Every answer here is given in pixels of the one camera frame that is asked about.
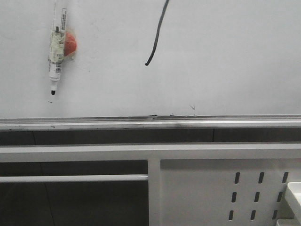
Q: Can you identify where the red round magnet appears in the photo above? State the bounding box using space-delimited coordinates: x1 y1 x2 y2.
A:
63 30 77 60

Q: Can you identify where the white black-tipped whiteboard marker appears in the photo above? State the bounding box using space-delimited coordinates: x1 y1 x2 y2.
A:
48 0 69 96

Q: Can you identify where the white plastic tray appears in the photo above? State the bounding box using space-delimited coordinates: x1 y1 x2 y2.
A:
285 182 301 223

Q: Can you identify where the white metal rack frame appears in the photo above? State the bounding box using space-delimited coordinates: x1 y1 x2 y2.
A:
0 143 301 226

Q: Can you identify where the white whiteboard with aluminium frame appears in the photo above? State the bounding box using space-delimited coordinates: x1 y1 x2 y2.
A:
0 0 301 130

